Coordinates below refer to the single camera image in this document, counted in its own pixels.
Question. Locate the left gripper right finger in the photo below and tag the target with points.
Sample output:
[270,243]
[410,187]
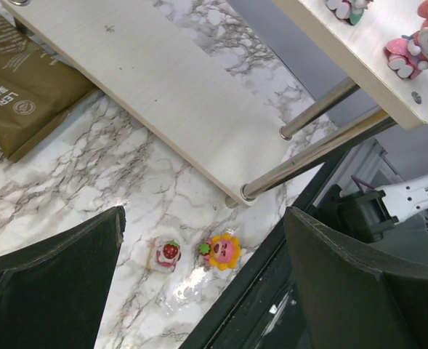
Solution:
[353,295]

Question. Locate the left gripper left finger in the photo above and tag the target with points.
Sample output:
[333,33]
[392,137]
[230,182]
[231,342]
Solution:
[53,293]

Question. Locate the red strawberry cake toy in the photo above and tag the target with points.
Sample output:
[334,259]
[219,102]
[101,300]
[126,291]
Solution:
[164,254]

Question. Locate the pink toy orange plate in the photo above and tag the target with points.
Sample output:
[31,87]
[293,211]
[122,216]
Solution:
[221,251]

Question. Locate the pink bear toy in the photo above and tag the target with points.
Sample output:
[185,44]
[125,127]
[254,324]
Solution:
[407,56]

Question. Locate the pink mushroom toy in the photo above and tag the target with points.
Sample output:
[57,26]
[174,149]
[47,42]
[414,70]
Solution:
[349,10]

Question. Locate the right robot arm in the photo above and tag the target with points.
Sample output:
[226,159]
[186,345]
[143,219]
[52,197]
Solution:
[366,216]

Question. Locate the white metal shelf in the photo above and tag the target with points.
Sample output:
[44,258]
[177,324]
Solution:
[133,53]

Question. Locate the brown snack bag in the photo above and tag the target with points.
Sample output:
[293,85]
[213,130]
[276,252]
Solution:
[37,92]

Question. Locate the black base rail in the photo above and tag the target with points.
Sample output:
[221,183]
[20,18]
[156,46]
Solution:
[237,318]

